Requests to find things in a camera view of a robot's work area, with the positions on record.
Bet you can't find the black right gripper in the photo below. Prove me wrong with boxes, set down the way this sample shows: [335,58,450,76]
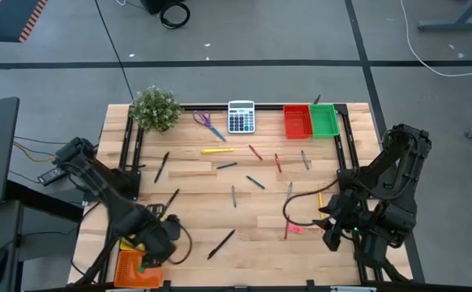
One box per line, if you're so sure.
[311,193,362,251]

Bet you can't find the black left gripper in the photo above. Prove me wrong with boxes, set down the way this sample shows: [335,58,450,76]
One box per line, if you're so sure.
[137,219,182,268]

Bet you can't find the orange plastic bin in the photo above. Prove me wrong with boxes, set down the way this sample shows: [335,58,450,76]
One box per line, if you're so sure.
[113,250,164,290]

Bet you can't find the yellow plastic bin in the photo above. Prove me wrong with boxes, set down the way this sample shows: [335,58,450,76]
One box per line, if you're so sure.
[118,234,147,253]

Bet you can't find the black pen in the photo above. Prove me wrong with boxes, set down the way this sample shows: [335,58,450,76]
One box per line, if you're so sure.
[162,187,181,214]
[206,229,237,261]
[153,151,171,184]

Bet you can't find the green plastic bin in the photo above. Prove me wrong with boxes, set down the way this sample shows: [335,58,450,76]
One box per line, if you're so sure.
[308,103,341,140]

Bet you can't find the red plastic bin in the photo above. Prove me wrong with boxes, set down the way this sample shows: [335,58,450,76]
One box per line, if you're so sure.
[282,104,314,140]

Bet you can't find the white desk calculator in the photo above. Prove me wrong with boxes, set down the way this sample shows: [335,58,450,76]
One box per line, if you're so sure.
[227,100,257,135]

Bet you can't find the black power adapter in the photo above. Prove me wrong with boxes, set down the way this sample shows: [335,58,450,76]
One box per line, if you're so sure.
[36,165,69,187]

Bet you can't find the purple blue scissors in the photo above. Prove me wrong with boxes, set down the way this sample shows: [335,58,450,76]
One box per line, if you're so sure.
[191,109,227,143]

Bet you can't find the green potted plant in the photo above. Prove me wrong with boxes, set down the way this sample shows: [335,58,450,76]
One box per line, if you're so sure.
[128,84,182,135]

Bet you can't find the hazard-striped floor mat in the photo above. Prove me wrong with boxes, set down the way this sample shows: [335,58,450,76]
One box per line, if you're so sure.
[0,0,49,44]

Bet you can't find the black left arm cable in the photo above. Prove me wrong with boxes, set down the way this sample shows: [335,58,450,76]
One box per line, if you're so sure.
[165,213,194,266]

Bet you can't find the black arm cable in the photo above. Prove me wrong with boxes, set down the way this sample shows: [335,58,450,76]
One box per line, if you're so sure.
[165,213,194,266]
[281,178,340,228]

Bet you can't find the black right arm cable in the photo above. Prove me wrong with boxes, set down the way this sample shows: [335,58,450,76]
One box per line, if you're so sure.
[281,178,340,228]

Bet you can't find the yellow wires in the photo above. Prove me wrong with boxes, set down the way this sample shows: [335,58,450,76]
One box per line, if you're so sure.
[11,140,58,163]

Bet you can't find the white floor cable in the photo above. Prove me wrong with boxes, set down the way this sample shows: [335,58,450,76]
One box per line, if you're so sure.
[400,0,472,78]

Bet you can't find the grey desk leg frame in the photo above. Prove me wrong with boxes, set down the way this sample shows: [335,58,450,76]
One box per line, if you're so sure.
[417,0,472,32]

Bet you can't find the coiled black cable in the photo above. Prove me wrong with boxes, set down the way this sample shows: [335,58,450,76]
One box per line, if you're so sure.
[159,2,191,30]

